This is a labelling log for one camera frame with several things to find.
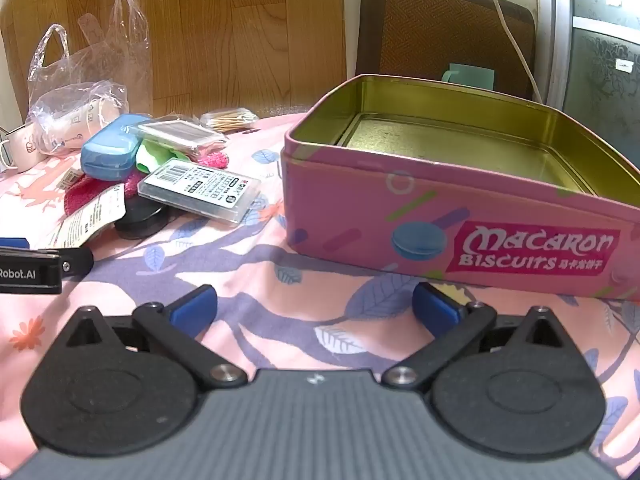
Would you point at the clear plastic bag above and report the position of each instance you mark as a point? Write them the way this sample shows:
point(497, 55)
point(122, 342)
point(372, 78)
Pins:
point(75, 70)

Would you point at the green cloth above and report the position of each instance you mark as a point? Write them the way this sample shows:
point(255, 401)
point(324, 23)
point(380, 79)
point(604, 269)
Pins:
point(152, 156)

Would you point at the frosted glass door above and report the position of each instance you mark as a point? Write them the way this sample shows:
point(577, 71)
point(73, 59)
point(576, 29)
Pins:
point(600, 70)

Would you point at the white enamel mug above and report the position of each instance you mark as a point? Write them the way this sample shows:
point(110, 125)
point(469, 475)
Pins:
point(22, 149)

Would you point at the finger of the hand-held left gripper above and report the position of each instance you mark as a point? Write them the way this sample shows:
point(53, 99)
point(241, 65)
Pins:
point(75, 261)
point(14, 243)

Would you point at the cotton swab packet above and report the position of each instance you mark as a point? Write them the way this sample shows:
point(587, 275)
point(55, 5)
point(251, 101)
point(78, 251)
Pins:
point(230, 119)

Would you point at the black round case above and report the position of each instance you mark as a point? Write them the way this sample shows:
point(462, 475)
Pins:
point(141, 225)

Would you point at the wooden headboard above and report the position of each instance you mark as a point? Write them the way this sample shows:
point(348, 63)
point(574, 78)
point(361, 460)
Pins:
point(225, 35)

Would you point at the pink floral bed sheet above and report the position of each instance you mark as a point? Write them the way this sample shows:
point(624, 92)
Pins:
point(240, 270)

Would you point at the white paper tag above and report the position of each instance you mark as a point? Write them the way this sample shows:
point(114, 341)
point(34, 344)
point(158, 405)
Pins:
point(85, 220)

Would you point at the clear labelled plastic box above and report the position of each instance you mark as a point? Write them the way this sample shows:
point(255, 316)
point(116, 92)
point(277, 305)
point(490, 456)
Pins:
point(200, 187)

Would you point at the pink biscuit tin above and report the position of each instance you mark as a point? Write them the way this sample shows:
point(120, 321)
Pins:
point(360, 210)

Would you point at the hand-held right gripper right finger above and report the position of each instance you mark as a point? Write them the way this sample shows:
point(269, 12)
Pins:
point(436, 306)

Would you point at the blue glasses case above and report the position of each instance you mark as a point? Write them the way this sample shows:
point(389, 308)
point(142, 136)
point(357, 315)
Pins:
point(107, 152)

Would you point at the magenta fluffy cloth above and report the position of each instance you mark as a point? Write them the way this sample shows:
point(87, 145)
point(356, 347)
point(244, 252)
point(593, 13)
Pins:
point(82, 196)

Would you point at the teal cup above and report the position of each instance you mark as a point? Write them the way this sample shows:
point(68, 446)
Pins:
point(472, 76)

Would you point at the clear zip packet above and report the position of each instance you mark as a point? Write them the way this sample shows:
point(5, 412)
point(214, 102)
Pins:
point(175, 132)

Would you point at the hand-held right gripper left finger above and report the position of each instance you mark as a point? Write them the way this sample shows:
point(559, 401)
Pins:
point(192, 306)

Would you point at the stack of paper cups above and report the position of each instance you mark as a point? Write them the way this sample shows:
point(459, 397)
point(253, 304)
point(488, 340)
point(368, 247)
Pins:
point(75, 125)

